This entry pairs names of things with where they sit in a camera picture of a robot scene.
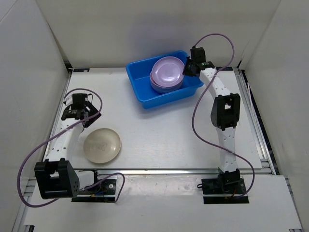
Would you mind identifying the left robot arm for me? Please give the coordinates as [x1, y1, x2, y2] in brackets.
[34, 93, 102, 199]

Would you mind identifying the purple plate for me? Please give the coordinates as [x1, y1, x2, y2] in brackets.
[151, 56, 184, 87]

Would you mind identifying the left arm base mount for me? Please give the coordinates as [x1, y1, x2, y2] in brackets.
[71, 170, 117, 203]

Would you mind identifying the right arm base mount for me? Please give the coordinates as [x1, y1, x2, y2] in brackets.
[197, 178, 249, 204]

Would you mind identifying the pink plate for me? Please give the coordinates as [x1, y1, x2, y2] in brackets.
[150, 73, 183, 86]

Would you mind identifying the light blue plate front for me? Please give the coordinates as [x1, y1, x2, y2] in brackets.
[151, 82, 182, 94]

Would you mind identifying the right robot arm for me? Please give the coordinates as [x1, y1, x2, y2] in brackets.
[183, 46, 240, 193]

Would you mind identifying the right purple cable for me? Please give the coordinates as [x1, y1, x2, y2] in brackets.
[191, 33, 255, 200]

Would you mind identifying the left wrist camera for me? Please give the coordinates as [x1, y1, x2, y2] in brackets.
[62, 95, 73, 106]

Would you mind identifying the blue plastic bin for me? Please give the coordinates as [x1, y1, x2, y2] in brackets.
[126, 50, 203, 109]

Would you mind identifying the cream plate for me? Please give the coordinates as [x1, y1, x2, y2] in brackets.
[83, 128, 122, 164]

